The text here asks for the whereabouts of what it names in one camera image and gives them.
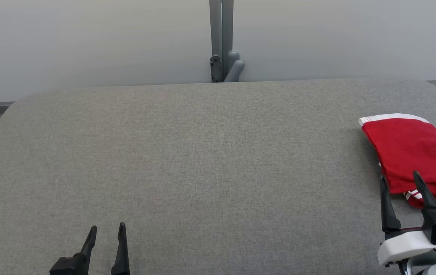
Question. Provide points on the plain red white shirt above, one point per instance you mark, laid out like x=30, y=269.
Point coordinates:
x=409, y=149

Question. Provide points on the grey rounded post foot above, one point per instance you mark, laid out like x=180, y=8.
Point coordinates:
x=234, y=68

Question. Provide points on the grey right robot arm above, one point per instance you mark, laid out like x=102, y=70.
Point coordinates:
x=431, y=267

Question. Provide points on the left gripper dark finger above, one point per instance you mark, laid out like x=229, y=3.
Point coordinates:
x=121, y=256
x=84, y=256

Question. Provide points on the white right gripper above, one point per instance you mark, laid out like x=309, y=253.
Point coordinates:
x=405, y=246

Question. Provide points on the grey metal partition post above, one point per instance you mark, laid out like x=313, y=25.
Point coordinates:
x=221, y=26

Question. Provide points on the dark grey post bracket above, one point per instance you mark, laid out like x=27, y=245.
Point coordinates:
x=215, y=68

